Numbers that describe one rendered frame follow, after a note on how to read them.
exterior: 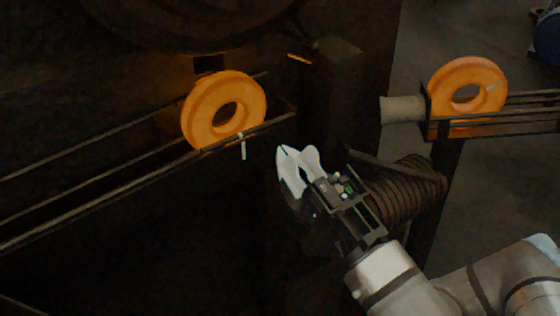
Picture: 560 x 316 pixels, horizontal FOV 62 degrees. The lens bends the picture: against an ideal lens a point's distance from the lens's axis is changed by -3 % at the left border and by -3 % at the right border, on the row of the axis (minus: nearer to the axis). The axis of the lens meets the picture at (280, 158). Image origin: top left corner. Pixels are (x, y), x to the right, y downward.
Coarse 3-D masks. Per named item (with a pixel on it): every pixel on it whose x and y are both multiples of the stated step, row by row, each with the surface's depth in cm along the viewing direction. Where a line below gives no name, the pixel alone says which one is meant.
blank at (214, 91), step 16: (208, 80) 79; (224, 80) 79; (240, 80) 80; (192, 96) 79; (208, 96) 78; (224, 96) 80; (240, 96) 82; (256, 96) 85; (192, 112) 78; (208, 112) 80; (240, 112) 87; (256, 112) 87; (192, 128) 80; (208, 128) 82; (224, 128) 87; (240, 128) 87; (192, 144) 82; (208, 144) 84
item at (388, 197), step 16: (400, 160) 109; (416, 160) 107; (368, 176) 106; (384, 176) 103; (400, 176) 103; (384, 192) 100; (400, 192) 101; (416, 192) 102; (432, 192) 105; (384, 208) 99; (400, 208) 100; (416, 208) 104; (384, 224) 99; (400, 224) 103; (400, 240) 111; (352, 304) 129
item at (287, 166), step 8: (280, 152) 73; (280, 160) 72; (288, 160) 69; (280, 168) 72; (288, 168) 70; (296, 168) 68; (280, 176) 71; (288, 176) 71; (296, 176) 69; (288, 184) 70; (296, 184) 70; (304, 184) 68; (296, 192) 70
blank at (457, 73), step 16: (448, 64) 92; (464, 64) 90; (480, 64) 90; (432, 80) 94; (448, 80) 92; (464, 80) 92; (480, 80) 92; (496, 80) 92; (432, 96) 94; (448, 96) 94; (480, 96) 96; (496, 96) 94; (432, 112) 97; (448, 112) 97; (464, 112) 97; (464, 128) 99
